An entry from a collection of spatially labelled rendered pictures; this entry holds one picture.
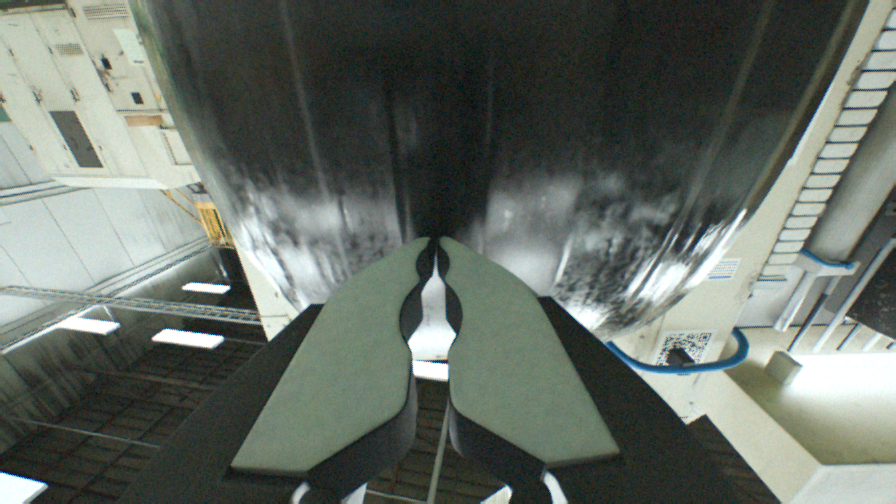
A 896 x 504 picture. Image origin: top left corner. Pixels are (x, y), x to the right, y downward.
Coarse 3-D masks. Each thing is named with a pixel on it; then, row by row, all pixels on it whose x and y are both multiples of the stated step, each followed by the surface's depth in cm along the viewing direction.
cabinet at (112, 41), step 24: (72, 0) 292; (96, 0) 288; (120, 0) 284; (96, 24) 298; (120, 24) 294; (96, 48) 309; (120, 48) 304; (120, 72) 315; (144, 72) 311; (120, 96) 327; (144, 96) 322
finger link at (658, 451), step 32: (576, 320) 7; (576, 352) 7; (608, 352) 7; (608, 384) 6; (640, 384) 6; (608, 416) 5; (640, 416) 5; (672, 416) 5; (640, 448) 5; (672, 448) 5; (704, 448) 5; (544, 480) 5; (576, 480) 5; (608, 480) 5; (640, 480) 5; (672, 480) 5; (704, 480) 5
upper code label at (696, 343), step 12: (672, 336) 41; (684, 336) 41; (696, 336) 41; (708, 336) 42; (660, 348) 42; (684, 348) 42; (696, 348) 42; (708, 348) 43; (660, 360) 43; (696, 360) 43
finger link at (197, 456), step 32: (256, 352) 7; (288, 352) 7; (224, 384) 6; (256, 384) 6; (192, 416) 6; (224, 416) 6; (256, 416) 6; (160, 448) 5; (192, 448) 5; (224, 448) 5; (160, 480) 5; (192, 480) 5; (224, 480) 5; (256, 480) 5; (288, 480) 5
